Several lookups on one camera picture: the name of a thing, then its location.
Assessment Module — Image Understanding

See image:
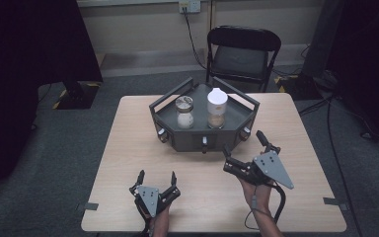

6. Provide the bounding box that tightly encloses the black curtain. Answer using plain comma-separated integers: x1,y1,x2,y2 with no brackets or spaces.
0,0,104,202
325,0,379,156

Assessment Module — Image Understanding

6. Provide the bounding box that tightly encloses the black floor cable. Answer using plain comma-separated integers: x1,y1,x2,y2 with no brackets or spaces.
297,93,364,237

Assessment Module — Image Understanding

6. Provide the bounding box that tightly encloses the black stand base striped tape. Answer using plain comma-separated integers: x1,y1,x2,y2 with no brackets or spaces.
273,73,324,102
51,80,102,111

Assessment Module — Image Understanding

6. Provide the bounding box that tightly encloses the grey upright panel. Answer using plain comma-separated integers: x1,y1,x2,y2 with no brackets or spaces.
300,0,347,79

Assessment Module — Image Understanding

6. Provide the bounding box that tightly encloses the glass jar with white lid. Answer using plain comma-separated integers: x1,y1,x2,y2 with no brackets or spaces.
205,87,229,130

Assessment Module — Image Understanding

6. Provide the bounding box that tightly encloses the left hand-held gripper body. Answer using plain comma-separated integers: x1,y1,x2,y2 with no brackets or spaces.
128,184,182,221

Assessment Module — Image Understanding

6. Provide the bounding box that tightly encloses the white wall socket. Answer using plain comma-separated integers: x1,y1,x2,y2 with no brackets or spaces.
178,0,202,15

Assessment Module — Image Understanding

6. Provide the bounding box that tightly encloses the black folding chair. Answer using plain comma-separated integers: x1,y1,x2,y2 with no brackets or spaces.
205,25,282,94

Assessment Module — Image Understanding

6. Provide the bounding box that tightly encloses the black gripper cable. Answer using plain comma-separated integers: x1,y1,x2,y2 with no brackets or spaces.
244,182,287,231

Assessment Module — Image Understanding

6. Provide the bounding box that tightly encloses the person's left hand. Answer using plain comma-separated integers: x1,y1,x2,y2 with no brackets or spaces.
147,202,173,235

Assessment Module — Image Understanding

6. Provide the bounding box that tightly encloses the dark grey corner rack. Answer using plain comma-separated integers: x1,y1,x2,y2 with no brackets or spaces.
148,76,262,155

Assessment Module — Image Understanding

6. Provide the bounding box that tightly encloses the person's right hand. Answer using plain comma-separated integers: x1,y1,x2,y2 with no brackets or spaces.
237,177,274,213

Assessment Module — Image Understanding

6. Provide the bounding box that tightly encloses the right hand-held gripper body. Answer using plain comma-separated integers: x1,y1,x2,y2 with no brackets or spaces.
222,143,295,191

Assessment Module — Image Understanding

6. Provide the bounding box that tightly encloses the black power cable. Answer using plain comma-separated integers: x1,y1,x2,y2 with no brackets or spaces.
183,7,208,71

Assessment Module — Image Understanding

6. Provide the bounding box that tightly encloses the glass jar with silver lid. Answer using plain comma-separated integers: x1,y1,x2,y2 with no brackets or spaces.
174,95,195,130

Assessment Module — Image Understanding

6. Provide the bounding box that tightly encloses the grey tape strip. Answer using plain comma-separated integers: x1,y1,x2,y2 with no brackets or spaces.
76,201,100,212
322,196,348,212

